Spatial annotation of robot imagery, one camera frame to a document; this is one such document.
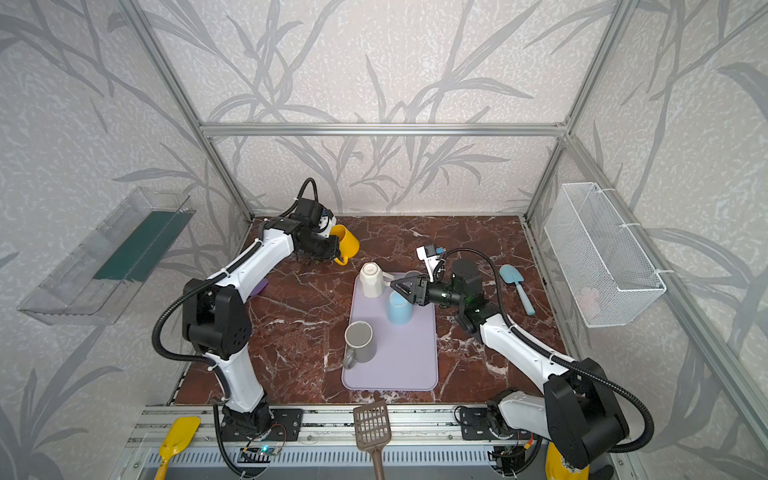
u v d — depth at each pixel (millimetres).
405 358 865
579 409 406
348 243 935
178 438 707
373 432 709
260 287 574
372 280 912
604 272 618
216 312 485
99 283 632
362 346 762
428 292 679
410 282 695
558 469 667
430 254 706
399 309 862
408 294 693
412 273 937
